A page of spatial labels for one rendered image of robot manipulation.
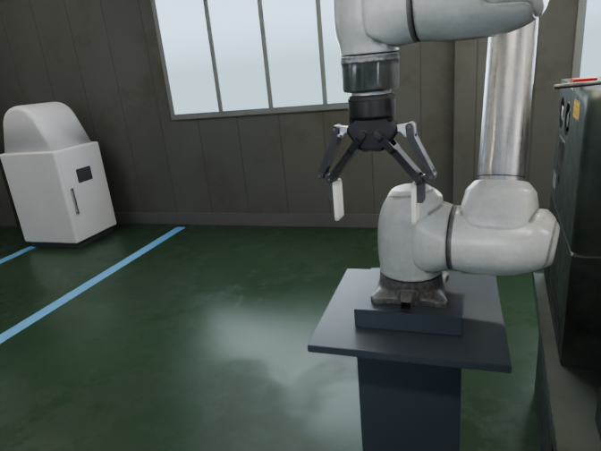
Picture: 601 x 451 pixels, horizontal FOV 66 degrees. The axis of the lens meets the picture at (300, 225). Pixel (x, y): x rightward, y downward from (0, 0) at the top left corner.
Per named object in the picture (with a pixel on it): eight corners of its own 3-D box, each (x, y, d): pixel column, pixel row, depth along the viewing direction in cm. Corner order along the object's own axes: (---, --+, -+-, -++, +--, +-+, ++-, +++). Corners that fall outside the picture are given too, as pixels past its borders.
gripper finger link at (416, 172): (377, 131, 77) (383, 125, 76) (422, 181, 77) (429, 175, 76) (370, 135, 74) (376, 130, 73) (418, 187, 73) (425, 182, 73)
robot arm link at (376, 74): (351, 57, 77) (352, 93, 79) (332, 58, 70) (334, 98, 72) (405, 51, 74) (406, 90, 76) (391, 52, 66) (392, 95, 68)
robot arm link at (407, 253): (389, 253, 128) (387, 176, 121) (458, 260, 119) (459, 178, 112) (369, 277, 115) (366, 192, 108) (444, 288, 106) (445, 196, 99)
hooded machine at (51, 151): (121, 229, 470) (91, 97, 429) (80, 250, 420) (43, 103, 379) (70, 228, 491) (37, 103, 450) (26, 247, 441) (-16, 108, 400)
